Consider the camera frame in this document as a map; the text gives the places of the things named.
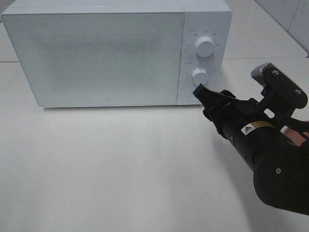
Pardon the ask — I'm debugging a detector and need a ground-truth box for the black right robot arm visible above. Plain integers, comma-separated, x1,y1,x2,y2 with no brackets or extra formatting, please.
193,84,309,215

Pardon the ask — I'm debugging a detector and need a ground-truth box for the round white door button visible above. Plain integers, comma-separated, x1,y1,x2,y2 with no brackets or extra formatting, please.
188,92,199,102

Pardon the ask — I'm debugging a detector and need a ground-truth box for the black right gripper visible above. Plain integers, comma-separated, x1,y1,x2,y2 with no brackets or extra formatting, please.
193,84,273,140

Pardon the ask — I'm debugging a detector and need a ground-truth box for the upper white power knob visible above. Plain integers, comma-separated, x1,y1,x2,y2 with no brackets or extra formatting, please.
195,35,214,58

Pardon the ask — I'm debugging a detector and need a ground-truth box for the white microwave oven body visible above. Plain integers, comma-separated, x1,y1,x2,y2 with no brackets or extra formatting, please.
1,0,232,107

